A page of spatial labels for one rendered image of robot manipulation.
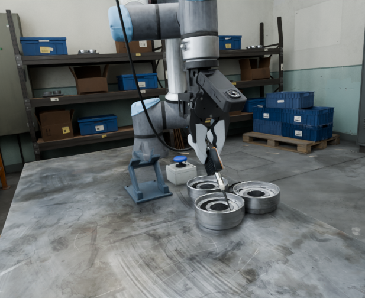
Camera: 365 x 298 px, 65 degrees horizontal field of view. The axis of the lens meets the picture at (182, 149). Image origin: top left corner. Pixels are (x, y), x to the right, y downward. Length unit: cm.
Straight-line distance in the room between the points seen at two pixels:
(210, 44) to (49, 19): 415
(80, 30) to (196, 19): 412
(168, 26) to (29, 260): 54
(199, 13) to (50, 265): 52
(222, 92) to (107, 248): 36
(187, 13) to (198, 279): 46
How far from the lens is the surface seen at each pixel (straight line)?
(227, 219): 58
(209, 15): 59
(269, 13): 615
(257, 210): 66
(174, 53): 107
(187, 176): 84
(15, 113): 434
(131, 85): 419
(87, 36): 466
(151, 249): 55
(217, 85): 55
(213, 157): 60
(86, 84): 404
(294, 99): 441
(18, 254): 65
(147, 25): 68
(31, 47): 408
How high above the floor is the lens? 110
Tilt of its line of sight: 14 degrees down
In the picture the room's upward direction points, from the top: 4 degrees counter-clockwise
